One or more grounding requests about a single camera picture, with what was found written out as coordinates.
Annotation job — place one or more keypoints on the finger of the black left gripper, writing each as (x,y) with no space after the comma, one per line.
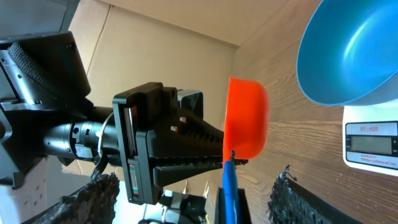
(166,174)
(181,133)

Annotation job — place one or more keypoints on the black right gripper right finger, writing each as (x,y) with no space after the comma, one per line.
(290,203)

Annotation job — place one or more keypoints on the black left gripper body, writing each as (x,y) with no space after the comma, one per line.
(147,125)

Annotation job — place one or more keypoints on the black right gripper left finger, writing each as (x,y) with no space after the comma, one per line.
(93,203)

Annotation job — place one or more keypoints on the red scoop blue handle tip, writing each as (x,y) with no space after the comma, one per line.
(245,134)

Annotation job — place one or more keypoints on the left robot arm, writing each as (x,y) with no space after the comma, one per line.
(45,109)

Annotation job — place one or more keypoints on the white digital kitchen scale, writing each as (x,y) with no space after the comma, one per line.
(370,137)

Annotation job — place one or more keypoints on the blue bowl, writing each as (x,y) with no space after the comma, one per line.
(348,53)

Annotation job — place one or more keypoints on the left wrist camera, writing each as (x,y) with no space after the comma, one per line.
(191,100)

